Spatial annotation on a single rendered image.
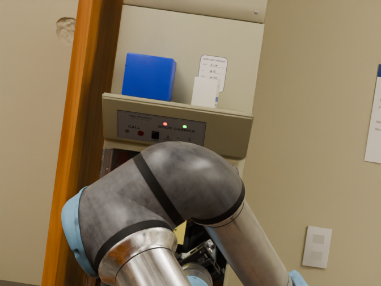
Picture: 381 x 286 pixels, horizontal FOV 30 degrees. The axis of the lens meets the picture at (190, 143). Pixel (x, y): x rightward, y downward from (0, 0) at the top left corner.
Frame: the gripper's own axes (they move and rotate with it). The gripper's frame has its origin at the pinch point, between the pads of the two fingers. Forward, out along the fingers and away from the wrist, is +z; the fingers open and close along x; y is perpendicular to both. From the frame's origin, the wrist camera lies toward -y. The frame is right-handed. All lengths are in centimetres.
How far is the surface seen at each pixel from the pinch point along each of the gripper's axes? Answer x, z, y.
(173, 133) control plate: 25.3, -0.4, 14.0
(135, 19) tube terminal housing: 51, 6, 21
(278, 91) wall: 18, 49, 42
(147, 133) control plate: 28.7, 0.3, 9.3
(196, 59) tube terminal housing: 35.9, 5.6, 27.1
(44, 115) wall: 51, 49, -17
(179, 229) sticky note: 7.0, 4.3, 2.4
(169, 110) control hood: 29.7, -5.0, 16.3
